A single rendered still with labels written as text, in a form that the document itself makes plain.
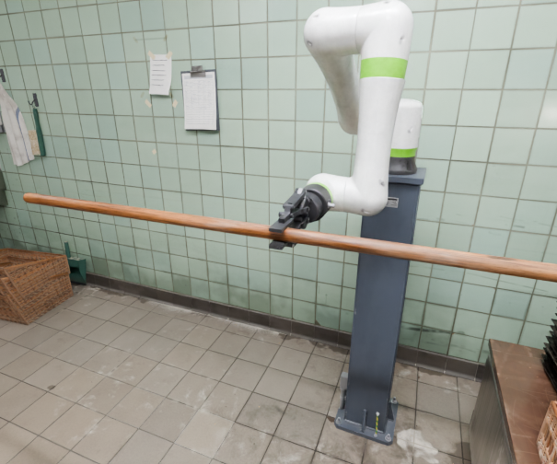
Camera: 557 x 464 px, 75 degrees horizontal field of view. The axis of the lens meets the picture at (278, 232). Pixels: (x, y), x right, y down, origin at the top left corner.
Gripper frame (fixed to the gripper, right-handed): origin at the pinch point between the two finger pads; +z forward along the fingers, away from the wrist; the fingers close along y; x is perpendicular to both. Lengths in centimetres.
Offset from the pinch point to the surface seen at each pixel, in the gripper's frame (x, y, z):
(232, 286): 81, 95, -120
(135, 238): 159, 73, -120
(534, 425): -66, 62, -31
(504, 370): -62, 62, -53
